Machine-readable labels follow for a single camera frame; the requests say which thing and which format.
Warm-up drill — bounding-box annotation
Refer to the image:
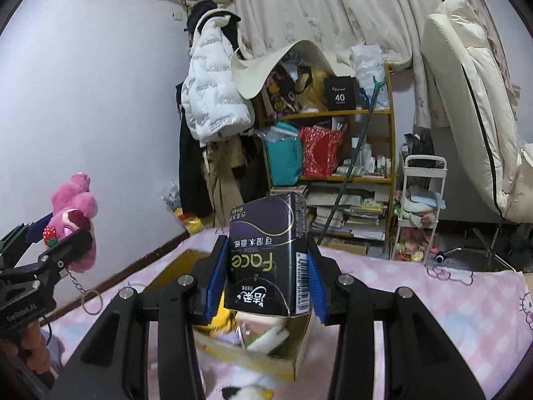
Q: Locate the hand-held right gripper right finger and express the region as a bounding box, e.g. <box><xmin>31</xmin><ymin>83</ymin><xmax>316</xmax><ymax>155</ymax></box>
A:
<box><xmin>306</xmin><ymin>242</ymin><xmax>486</xmax><ymax>400</ymax></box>

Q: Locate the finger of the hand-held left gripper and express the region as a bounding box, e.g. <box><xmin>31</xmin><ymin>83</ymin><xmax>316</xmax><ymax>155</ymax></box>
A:
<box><xmin>0</xmin><ymin>212</ymin><xmax>55</xmax><ymax>267</ymax></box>
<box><xmin>0</xmin><ymin>229</ymin><xmax>94</xmax><ymax>288</ymax></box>

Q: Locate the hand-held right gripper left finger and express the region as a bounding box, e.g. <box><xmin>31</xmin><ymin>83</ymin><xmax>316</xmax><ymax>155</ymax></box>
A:
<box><xmin>46</xmin><ymin>235</ymin><xmax>232</xmax><ymax>400</ymax></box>

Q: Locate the yellow plush toy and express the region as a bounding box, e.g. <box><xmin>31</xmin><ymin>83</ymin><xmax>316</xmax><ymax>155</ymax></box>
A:
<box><xmin>196</xmin><ymin>300</ymin><xmax>238</xmax><ymax>338</ymax></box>

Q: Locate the pink bear plush keychain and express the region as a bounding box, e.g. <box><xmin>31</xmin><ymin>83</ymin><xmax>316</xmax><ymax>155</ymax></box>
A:
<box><xmin>44</xmin><ymin>172</ymin><xmax>105</xmax><ymax>316</ymax></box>

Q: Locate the purple plush doll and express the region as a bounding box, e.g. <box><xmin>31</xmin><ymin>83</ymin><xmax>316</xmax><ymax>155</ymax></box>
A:
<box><xmin>212</xmin><ymin>328</ymin><xmax>243</xmax><ymax>347</ymax></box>

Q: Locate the black tissue pack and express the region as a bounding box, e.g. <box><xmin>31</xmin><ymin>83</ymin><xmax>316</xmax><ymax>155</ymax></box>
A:
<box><xmin>225</xmin><ymin>192</ymin><xmax>314</xmax><ymax>318</ymax></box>

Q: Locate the cardboard box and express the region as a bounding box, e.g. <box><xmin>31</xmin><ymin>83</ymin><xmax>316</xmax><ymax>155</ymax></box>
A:
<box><xmin>144</xmin><ymin>248</ymin><xmax>313</xmax><ymax>382</ymax></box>

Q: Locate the white soft packet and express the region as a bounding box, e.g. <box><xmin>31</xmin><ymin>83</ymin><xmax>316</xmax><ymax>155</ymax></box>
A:
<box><xmin>245</xmin><ymin>326</ymin><xmax>291</xmax><ymax>353</ymax></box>

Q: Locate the person's left hand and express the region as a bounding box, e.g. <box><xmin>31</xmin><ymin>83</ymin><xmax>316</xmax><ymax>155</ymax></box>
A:
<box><xmin>0</xmin><ymin>321</ymin><xmax>56</xmax><ymax>389</ymax></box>

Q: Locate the stack of papers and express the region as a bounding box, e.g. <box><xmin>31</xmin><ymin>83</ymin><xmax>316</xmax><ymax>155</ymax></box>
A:
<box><xmin>306</xmin><ymin>185</ymin><xmax>390</xmax><ymax>242</ymax></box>

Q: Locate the plastic bag of toys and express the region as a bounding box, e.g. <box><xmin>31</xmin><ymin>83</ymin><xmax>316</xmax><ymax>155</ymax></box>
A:
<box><xmin>160</xmin><ymin>183</ymin><xmax>205</xmax><ymax>234</ymax></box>

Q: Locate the stack of books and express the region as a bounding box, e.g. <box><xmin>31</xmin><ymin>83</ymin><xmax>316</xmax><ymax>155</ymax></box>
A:
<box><xmin>270</xmin><ymin>183</ymin><xmax>311</xmax><ymax>201</ymax></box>

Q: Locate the beige garment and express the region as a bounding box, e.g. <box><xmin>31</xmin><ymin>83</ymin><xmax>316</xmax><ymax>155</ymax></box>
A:
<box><xmin>202</xmin><ymin>135</ymin><xmax>246</xmax><ymax>228</ymax></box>

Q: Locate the black and white plush toy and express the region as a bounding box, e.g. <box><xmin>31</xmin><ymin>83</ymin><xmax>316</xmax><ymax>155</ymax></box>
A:
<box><xmin>221</xmin><ymin>384</ymin><xmax>274</xmax><ymax>400</ymax></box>

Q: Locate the black coat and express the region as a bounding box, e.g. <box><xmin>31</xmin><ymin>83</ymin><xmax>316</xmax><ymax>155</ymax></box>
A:
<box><xmin>178</xmin><ymin>83</ymin><xmax>217</xmax><ymax>219</ymax></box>

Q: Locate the green pole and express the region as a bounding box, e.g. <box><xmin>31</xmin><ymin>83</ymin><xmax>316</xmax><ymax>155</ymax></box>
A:
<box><xmin>318</xmin><ymin>77</ymin><xmax>386</xmax><ymax>246</ymax></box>

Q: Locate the teal bag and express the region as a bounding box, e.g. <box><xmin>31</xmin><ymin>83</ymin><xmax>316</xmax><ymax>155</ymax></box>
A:
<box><xmin>260</xmin><ymin>122</ymin><xmax>304</xmax><ymax>187</ymax></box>

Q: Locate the red bag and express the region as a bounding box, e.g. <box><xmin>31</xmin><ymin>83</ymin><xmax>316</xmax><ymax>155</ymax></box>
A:
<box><xmin>299</xmin><ymin>126</ymin><xmax>344</xmax><ymax>178</ymax></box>

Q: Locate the row of small bottles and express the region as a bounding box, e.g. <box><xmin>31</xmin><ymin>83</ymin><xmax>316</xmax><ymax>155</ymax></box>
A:
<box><xmin>350</xmin><ymin>135</ymin><xmax>392</xmax><ymax>176</ymax></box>

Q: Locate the white trolley cart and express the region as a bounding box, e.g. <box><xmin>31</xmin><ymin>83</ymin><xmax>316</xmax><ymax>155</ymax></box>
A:
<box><xmin>391</xmin><ymin>154</ymin><xmax>448</xmax><ymax>264</ymax></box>

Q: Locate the wooden shelf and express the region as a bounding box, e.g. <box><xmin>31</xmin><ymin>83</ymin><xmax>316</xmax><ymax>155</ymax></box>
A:
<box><xmin>254</xmin><ymin>62</ymin><xmax>396</xmax><ymax>259</ymax></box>

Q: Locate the dark striped bag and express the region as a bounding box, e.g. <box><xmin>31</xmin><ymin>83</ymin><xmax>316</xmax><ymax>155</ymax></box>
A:
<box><xmin>403</xmin><ymin>132</ymin><xmax>436</xmax><ymax>159</ymax></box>

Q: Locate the black box with white print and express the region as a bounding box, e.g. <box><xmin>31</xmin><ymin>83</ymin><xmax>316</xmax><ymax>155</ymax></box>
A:
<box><xmin>323</xmin><ymin>76</ymin><xmax>358</xmax><ymax>112</ymax></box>

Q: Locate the white puffer jacket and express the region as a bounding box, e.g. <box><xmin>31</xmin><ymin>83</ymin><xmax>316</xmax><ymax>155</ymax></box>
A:
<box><xmin>181</xmin><ymin>8</ymin><xmax>256</xmax><ymax>147</ymax></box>

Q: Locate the yellow bag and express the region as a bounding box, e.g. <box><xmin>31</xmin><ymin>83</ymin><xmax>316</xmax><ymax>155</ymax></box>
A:
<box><xmin>297</xmin><ymin>67</ymin><xmax>329</xmax><ymax>112</ymax></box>

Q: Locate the dark patterned bag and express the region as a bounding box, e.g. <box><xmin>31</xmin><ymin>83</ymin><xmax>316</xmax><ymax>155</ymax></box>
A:
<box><xmin>262</xmin><ymin>64</ymin><xmax>311</xmax><ymax>113</ymax></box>

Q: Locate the cream sheet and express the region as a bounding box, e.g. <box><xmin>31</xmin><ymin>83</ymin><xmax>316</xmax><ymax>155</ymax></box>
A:
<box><xmin>230</xmin><ymin>39</ymin><xmax>354</xmax><ymax>100</ymax></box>

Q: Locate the white plastic bag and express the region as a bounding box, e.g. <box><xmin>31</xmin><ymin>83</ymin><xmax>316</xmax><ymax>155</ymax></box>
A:
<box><xmin>350</xmin><ymin>44</ymin><xmax>386</xmax><ymax>111</ymax></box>

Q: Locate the cream padded chair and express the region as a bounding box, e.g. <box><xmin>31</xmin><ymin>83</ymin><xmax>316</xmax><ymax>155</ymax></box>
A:
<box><xmin>420</xmin><ymin>0</ymin><xmax>533</xmax><ymax>273</ymax></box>

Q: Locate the black hat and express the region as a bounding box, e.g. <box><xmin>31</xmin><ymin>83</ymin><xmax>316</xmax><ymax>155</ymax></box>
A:
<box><xmin>186</xmin><ymin>0</ymin><xmax>217</xmax><ymax>34</ymax></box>

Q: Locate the floral curtain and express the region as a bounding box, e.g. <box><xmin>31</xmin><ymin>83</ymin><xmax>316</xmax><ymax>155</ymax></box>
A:
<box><xmin>227</xmin><ymin>0</ymin><xmax>517</xmax><ymax>128</ymax></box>

